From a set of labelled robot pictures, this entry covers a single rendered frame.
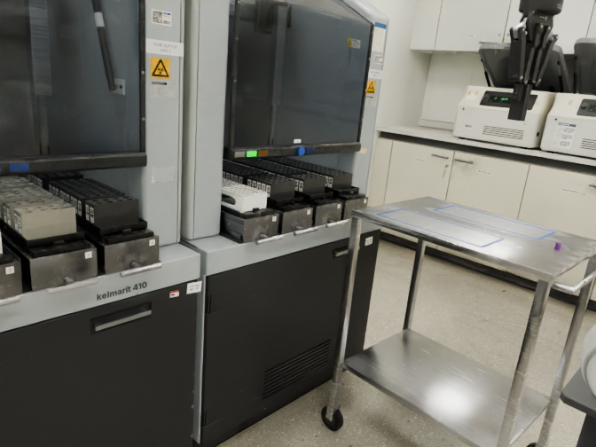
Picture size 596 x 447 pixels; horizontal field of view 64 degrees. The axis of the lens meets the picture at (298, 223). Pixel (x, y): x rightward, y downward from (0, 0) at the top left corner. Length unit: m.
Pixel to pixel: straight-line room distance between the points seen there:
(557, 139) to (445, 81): 1.32
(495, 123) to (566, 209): 0.70
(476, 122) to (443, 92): 0.89
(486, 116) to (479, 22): 0.75
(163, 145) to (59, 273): 0.39
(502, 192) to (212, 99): 2.47
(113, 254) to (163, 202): 0.22
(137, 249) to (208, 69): 0.50
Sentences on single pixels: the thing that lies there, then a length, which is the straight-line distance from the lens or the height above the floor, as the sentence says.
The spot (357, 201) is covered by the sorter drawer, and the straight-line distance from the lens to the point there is 1.74.
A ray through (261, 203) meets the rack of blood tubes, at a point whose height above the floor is 0.83.
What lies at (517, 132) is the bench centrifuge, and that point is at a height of 1.00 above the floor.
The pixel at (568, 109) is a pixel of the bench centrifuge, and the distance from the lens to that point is 3.35.
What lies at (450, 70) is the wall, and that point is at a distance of 4.32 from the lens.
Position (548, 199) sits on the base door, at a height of 0.62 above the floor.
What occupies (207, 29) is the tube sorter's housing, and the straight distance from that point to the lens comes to 1.32.
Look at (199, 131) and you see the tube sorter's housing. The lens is 1.32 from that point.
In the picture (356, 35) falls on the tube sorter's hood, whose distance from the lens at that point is 1.73.
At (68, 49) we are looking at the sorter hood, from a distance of 1.14.
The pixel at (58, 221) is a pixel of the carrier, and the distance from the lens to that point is 1.17.
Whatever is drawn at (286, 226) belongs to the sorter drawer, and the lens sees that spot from 1.48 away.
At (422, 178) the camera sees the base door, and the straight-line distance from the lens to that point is 3.69.
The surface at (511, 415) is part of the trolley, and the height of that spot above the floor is 0.43.
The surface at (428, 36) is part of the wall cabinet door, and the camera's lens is 4.06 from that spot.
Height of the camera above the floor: 1.20
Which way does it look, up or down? 17 degrees down
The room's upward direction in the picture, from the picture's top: 5 degrees clockwise
